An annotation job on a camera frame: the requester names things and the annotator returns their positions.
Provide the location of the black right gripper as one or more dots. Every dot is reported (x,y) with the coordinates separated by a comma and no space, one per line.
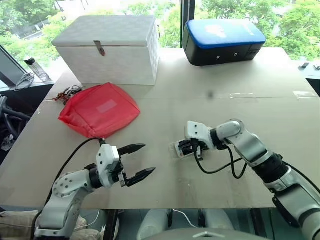
(200,147)

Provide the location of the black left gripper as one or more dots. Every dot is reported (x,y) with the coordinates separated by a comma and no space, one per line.
(123,172)

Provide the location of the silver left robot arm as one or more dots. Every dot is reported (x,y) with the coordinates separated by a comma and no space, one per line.
(67,187)

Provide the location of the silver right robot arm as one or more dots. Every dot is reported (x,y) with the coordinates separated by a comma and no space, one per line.
(252,147)

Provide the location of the blue and black case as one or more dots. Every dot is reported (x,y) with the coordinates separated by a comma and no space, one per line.
(220,42)

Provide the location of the grey rounded robot leg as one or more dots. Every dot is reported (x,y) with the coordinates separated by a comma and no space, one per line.
(216,217)
(155,221)

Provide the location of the red mesh bag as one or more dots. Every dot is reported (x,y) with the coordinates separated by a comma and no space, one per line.
(100,110)

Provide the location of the white woven storage box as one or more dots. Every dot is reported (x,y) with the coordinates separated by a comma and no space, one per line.
(107,50)

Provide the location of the black chair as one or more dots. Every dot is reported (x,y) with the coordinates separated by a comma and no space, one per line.
(11,120)

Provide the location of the beige cloth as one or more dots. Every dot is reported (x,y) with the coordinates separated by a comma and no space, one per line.
(17,225)

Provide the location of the clear water bottle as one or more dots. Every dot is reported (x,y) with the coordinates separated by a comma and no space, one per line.
(36,68)

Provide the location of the small black gadget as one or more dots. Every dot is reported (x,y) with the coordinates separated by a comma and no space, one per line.
(305,65)

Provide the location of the small dark gadget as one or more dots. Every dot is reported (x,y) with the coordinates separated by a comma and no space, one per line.
(317,67)

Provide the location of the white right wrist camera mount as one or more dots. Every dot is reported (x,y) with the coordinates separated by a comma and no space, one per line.
(196,131)

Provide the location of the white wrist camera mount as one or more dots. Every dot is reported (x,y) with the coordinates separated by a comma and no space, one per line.
(196,131)
(107,160)

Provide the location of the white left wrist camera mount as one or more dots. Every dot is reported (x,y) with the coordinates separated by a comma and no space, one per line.
(107,160)

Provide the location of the black window post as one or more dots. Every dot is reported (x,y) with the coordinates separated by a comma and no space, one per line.
(190,11)

